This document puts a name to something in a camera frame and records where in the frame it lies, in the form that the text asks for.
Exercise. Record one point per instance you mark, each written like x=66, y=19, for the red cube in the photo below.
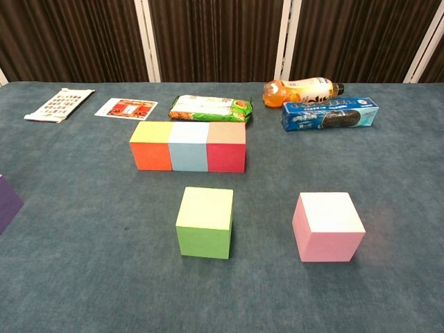
x=225, y=157

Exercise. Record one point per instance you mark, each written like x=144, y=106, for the light blue cube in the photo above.
x=189, y=157

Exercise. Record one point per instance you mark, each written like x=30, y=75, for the orange cube with yellow face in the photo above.
x=151, y=157

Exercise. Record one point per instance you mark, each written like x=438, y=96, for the pink cube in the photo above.
x=326, y=236

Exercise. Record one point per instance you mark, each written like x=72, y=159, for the purple cube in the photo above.
x=8, y=204

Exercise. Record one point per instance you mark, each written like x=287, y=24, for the green and white snack packet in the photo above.
x=208, y=109

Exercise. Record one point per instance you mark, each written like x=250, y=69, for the green cube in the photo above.
x=203, y=225

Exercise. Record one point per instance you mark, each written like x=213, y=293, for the blue cookie box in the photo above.
x=312, y=119

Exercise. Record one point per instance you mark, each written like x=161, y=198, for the orange drink bottle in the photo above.
x=295, y=91

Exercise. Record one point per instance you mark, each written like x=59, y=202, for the white card with red picture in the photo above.
x=128, y=109

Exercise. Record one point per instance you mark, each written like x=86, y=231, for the dark brown ribbed partition panel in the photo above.
x=354, y=34
x=437, y=66
x=69, y=34
x=215, y=34

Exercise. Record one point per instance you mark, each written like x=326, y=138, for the blue-grey table mat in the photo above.
x=104, y=277

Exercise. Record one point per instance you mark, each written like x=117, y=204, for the white sheet with red prints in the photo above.
x=59, y=105

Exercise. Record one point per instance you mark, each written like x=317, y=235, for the white partition frame post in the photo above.
x=287, y=41
x=425, y=58
x=147, y=41
x=2, y=78

